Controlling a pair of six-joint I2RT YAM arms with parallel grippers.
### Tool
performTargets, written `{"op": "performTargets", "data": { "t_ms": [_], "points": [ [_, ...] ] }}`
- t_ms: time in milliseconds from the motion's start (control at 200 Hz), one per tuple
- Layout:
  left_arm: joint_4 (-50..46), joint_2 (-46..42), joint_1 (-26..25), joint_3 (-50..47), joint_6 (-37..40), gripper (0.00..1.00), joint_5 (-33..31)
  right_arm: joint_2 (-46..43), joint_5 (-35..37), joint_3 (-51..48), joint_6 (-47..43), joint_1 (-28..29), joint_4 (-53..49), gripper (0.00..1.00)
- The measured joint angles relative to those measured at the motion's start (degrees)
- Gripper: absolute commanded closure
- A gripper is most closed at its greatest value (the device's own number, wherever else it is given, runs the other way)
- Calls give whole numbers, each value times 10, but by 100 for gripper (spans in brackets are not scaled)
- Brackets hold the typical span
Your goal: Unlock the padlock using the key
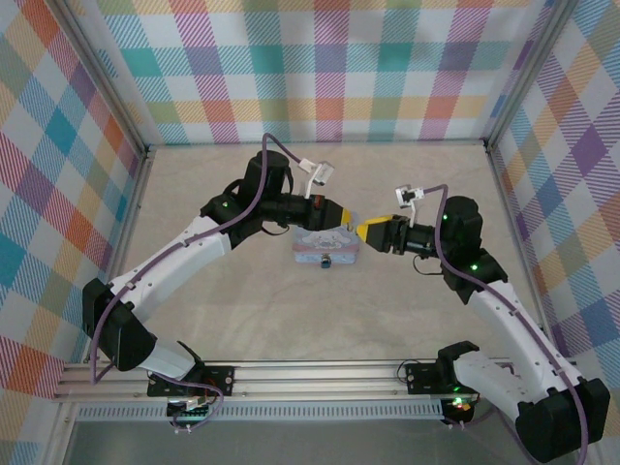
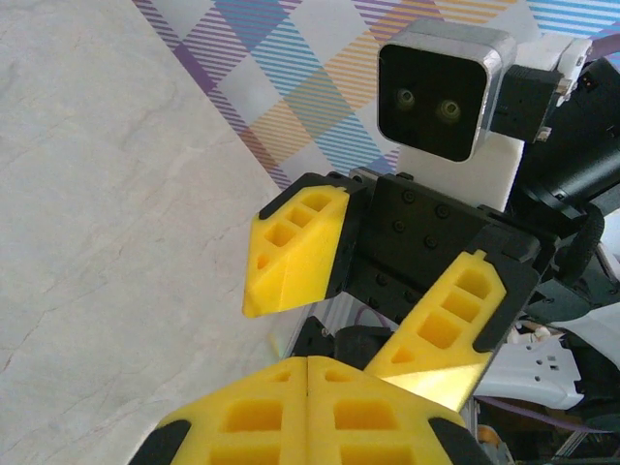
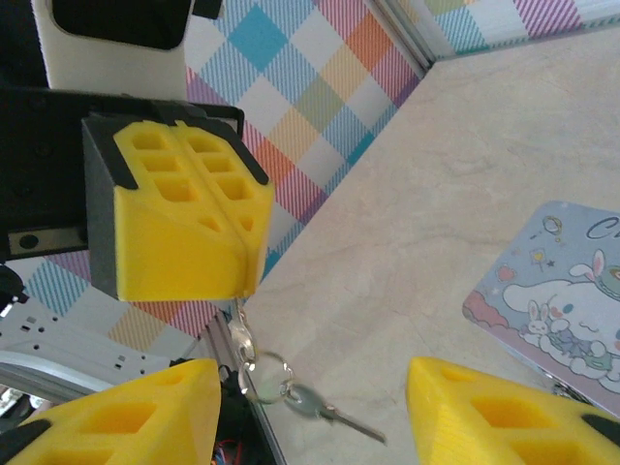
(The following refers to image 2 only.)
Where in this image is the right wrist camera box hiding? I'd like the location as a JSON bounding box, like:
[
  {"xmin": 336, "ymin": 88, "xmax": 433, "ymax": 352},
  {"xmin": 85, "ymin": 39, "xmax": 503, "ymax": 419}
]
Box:
[{"xmin": 376, "ymin": 18, "xmax": 518, "ymax": 164}]

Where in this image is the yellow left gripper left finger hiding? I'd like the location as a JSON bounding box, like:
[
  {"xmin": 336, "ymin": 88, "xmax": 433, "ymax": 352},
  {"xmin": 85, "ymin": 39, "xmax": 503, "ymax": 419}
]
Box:
[{"xmin": 128, "ymin": 356, "xmax": 309, "ymax": 465}]

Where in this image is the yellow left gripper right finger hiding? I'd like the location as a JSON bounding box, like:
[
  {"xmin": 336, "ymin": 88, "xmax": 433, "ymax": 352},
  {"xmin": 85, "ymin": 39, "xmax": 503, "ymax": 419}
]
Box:
[{"xmin": 307, "ymin": 356, "xmax": 498, "ymax": 465}]

